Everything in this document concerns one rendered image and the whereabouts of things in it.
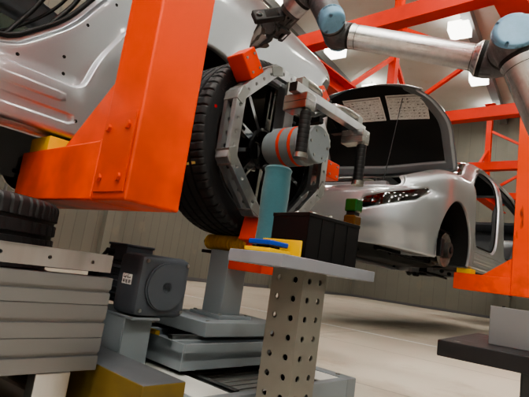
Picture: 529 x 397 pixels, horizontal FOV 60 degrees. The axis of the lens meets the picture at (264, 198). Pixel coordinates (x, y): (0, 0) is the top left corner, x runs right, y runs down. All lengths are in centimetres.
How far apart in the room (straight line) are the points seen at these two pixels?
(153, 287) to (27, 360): 38
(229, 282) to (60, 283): 70
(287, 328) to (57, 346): 53
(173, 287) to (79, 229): 671
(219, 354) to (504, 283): 374
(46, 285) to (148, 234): 785
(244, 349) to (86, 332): 59
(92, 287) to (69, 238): 681
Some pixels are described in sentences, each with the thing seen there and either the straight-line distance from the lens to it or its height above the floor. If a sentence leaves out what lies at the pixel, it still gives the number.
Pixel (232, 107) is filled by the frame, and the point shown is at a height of 90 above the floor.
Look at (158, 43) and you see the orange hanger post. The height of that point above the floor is 91.
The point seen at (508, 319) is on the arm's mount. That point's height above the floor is 37.
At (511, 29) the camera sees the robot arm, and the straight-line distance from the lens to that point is 149.
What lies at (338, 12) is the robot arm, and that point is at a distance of 161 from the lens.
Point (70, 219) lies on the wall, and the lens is 795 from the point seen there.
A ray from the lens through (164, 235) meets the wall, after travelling 922.
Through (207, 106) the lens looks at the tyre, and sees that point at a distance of 150.
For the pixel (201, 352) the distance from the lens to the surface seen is 144.
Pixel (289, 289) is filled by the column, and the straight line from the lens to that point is 116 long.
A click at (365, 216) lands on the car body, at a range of 405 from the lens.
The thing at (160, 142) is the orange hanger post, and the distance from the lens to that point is 116.
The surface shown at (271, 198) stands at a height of 63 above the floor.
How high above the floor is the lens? 40
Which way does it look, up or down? 9 degrees up
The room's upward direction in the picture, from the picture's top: 8 degrees clockwise
